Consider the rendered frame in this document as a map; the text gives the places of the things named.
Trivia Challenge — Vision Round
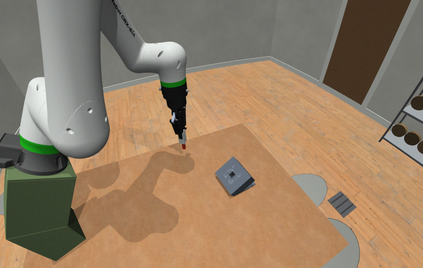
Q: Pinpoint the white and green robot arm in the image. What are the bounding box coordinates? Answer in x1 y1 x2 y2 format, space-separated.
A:
0 0 189 176

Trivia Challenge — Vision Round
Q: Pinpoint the grey sloped panel with rectangular hole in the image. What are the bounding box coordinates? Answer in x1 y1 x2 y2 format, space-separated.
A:
215 156 255 196

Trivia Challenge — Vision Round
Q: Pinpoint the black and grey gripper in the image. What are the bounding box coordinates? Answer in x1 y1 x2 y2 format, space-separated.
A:
166 97 187 144

